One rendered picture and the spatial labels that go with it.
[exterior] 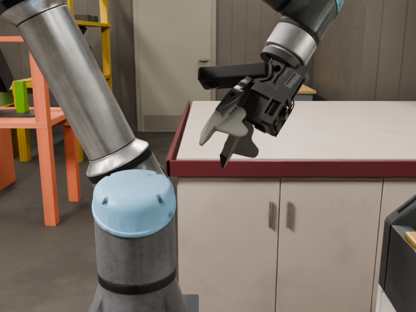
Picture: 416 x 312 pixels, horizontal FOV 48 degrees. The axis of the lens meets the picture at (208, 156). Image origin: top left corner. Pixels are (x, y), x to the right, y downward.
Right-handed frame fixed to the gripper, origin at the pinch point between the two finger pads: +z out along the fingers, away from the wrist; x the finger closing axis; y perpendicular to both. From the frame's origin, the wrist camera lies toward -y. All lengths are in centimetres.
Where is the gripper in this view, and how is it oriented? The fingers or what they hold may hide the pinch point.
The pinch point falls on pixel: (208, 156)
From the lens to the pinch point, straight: 75.6
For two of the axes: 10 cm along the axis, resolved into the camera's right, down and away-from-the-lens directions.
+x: 2.4, 2.4, 9.4
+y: 8.1, 4.7, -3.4
